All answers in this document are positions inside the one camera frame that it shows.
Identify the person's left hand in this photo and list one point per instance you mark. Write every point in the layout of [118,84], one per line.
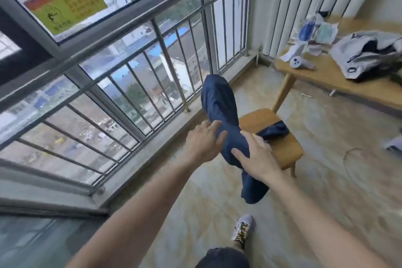
[204,145]

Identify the person's right hand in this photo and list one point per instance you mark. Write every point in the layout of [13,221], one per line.
[260,161]

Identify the wooden chair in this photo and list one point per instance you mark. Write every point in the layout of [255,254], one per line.
[282,148]

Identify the navy blue hooded jacket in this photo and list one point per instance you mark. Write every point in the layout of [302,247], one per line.
[216,104]

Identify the person's left forearm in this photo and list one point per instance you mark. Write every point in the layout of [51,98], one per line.
[141,214]

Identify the person's right forearm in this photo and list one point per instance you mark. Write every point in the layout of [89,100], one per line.
[314,230]

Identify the person's right leg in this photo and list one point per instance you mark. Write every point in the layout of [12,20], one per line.
[239,245]

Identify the white yellow-black sneaker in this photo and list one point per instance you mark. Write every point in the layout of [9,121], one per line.
[241,227]

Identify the small white stub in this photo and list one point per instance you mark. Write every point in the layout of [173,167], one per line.
[306,95]

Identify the metal window guard railing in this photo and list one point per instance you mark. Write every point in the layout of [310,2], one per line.
[169,64]

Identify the white handheld controller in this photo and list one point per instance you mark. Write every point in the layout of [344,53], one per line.
[296,62]

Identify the dark shorts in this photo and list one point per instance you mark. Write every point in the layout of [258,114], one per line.
[220,260]

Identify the white cup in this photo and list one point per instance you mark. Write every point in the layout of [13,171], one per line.
[295,49]

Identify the blue label water bottle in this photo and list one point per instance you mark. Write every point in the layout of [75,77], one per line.
[306,30]

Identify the wet wipes packet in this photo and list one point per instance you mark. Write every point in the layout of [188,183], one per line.
[326,33]

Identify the yellow and red window sticker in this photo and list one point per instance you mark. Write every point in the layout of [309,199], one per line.
[69,4]

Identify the grey window frame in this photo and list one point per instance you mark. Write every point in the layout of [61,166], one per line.
[110,30]

